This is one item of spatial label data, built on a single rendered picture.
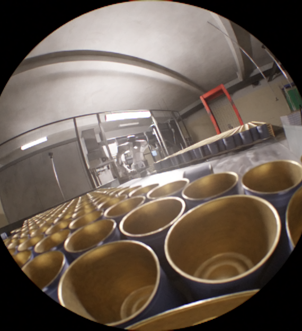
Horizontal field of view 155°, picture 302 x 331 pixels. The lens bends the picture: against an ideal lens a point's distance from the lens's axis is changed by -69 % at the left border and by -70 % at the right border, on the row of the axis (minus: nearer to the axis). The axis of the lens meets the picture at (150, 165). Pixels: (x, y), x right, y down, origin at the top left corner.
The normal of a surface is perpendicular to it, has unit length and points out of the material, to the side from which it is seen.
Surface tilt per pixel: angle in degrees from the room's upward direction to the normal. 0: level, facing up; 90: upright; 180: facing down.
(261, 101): 90
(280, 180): 90
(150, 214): 90
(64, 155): 90
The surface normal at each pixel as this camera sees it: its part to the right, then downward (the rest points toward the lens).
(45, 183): 0.56, -0.20
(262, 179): -0.54, 0.24
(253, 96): -0.74, 0.31
